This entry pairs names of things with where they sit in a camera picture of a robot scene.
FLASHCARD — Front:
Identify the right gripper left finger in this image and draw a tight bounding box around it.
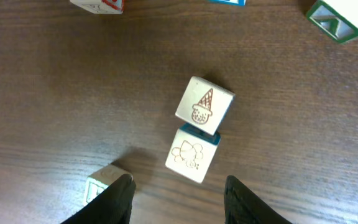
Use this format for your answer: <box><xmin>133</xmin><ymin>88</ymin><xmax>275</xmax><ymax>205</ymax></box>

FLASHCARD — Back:
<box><xmin>62</xmin><ymin>174</ymin><xmax>136</xmax><ymax>224</ymax></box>

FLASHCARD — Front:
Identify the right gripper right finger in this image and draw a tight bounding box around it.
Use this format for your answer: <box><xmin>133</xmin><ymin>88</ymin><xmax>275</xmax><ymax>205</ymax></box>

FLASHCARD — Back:
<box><xmin>224</xmin><ymin>175</ymin><xmax>291</xmax><ymax>224</ymax></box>

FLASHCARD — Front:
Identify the green R letter block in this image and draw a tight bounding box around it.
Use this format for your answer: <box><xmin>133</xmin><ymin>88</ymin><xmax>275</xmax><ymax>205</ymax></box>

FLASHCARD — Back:
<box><xmin>83</xmin><ymin>164</ymin><xmax>133</xmax><ymax>206</ymax></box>

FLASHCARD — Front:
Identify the red O letter block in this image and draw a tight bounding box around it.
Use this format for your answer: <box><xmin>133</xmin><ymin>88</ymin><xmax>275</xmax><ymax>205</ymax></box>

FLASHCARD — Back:
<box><xmin>165</xmin><ymin>123</ymin><xmax>221</xmax><ymax>184</ymax></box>

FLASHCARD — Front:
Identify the ice cream picture block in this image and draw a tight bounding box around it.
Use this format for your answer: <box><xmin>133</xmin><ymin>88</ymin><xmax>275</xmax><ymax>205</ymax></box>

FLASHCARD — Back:
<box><xmin>175</xmin><ymin>76</ymin><xmax>235</xmax><ymax>135</ymax></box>

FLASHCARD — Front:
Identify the lone block left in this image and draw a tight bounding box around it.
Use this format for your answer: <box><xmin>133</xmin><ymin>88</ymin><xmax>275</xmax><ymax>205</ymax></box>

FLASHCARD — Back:
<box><xmin>70</xmin><ymin>0</ymin><xmax>125</xmax><ymax>14</ymax></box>

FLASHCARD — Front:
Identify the blue sided centre block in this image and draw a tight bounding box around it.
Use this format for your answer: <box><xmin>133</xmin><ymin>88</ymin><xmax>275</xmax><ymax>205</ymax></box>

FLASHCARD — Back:
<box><xmin>210</xmin><ymin>0</ymin><xmax>246</xmax><ymax>7</ymax></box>

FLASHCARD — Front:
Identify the teal A letter block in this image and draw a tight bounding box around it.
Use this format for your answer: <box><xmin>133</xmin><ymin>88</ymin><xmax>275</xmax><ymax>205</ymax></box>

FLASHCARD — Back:
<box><xmin>306</xmin><ymin>0</ymin><xmax>358</xmax><ymax>44</ymax></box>

